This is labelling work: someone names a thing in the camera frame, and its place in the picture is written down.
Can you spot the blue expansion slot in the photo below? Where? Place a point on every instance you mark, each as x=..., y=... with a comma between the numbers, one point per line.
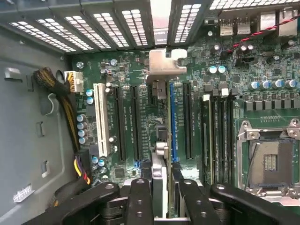
x=175, y=122

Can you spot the green motherboard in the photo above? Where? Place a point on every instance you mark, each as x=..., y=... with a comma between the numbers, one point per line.
x=194, y=61

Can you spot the short black expansion slot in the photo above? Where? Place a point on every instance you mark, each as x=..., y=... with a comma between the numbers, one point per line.
x=152, y=102

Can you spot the black RAM slot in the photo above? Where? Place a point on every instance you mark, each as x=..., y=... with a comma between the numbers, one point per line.
x=216, y=140
x=231, y=140
x=223, y=140

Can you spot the white expansion slot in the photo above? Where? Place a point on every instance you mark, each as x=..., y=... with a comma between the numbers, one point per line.
x=101, y=122

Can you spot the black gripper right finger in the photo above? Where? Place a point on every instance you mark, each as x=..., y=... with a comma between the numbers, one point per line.
x=197, y=206

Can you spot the black power connector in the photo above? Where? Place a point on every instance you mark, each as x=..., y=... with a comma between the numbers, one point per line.
x=84, y=157

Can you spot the steel socket cover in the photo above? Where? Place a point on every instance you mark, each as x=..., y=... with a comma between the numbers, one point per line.
x=281, y=193

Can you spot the black perforated slot cover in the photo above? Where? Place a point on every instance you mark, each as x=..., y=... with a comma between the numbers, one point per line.
x=188, y=23
x=134, y=27
x=87, y=31
x=42, y=36
x=110, y=29
x=64, y=34

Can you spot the white power connector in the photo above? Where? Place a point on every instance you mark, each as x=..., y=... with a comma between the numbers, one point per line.
x=75, y=82

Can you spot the black silver PC case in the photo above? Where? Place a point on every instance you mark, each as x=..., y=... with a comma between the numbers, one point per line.
x=28, y=9

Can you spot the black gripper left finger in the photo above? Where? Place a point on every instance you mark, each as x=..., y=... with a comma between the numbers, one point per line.
x=140, y=204

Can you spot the silver power supply unit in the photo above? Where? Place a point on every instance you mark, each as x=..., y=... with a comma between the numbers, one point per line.
x=23, y=117

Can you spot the CPU socket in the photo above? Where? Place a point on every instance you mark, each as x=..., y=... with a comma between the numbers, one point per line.
x=272, y=161

